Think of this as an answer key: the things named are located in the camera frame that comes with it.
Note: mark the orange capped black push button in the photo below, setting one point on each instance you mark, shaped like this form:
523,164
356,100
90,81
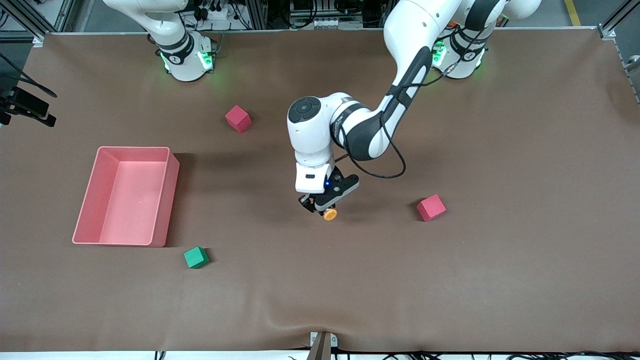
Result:
330,214

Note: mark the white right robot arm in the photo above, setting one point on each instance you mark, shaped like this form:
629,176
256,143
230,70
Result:
185,65

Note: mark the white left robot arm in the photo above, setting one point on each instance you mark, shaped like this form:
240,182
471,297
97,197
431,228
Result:
415,30

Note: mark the brown table mat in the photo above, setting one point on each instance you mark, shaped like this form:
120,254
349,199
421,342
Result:
300,290

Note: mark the pink foam cube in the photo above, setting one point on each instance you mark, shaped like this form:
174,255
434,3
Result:
431,207
237,119

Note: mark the green foam cube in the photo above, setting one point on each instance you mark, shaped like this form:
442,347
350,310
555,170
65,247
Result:
196,257

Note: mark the pink plastic bin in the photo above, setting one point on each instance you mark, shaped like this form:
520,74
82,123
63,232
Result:
130,210

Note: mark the brown metal pole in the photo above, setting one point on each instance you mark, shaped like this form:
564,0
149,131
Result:
320,350

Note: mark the white socket strip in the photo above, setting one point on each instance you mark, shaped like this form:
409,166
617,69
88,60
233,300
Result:
335,23

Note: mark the white power strip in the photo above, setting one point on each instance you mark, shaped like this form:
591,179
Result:
215,12

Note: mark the aluminium frame strut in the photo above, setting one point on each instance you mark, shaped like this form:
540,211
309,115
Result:
30,22

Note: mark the grey metal table bracket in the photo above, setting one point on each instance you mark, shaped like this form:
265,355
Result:
333,340

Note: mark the aluminium frame post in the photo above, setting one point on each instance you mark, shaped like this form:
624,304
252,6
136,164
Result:
257,15

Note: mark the aluminium frame corner rail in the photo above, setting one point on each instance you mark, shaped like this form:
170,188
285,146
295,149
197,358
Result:
606,33

